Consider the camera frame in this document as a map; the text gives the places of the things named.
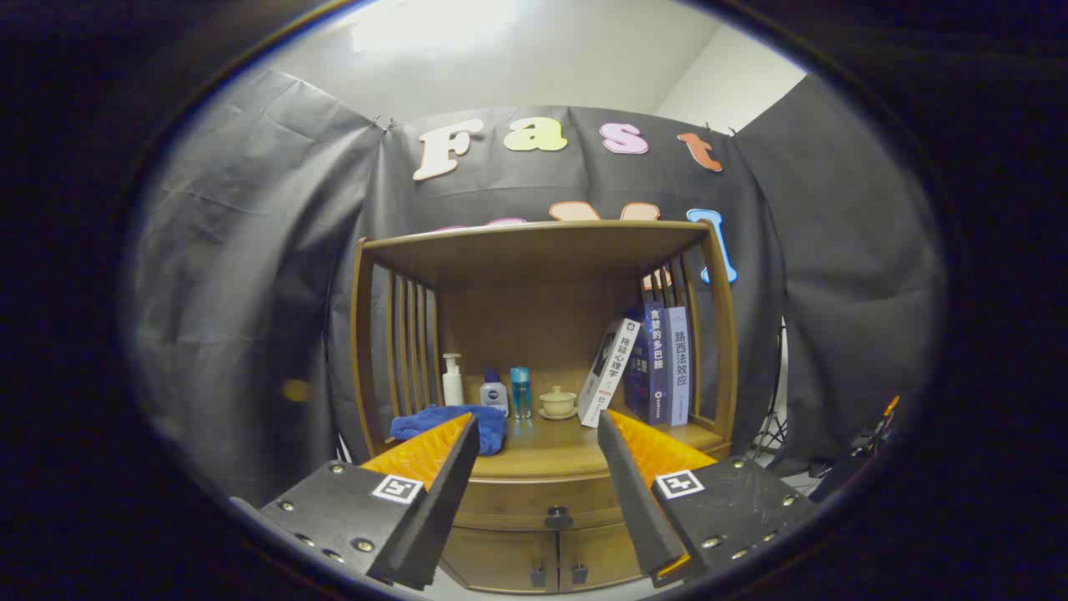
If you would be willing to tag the pale lavender book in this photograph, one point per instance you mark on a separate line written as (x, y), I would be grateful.
(678, 367)

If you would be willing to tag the blue towel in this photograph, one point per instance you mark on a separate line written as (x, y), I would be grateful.
(417, 421)

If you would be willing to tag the clear blue bottle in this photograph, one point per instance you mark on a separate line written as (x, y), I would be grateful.
(521, 394)

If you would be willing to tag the wooden cabinet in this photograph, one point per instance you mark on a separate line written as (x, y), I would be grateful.
(534, 334)

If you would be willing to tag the black and orange device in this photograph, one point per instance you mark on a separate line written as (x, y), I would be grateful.
(868, 441)

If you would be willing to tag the white pump bottle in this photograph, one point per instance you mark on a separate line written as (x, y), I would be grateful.
(452, 386)

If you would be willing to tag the black drawer knob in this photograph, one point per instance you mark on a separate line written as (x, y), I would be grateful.
(558, 517)

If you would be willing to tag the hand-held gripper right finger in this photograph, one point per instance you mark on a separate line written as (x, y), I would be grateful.
(642, 509)

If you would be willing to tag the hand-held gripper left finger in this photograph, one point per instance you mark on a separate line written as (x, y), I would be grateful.
(434, 517)

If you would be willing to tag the wooden cabinet door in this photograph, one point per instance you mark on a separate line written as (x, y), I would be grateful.
(501, 558)
(605, 549)

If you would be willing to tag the dark blue book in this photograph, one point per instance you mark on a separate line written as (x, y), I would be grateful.
(655, 367)

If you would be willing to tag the white book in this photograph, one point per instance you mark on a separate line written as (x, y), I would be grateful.
(609, 371)

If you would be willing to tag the wooden countertop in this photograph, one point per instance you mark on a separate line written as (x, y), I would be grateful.
(551, 446)

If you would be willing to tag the cream lidded tea cup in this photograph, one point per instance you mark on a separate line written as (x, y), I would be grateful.
(557, 403)

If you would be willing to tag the white bottle with blue cap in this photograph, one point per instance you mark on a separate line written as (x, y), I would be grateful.
(494, 396)

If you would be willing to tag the black tripod stand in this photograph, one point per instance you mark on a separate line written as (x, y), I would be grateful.
(772, 434)

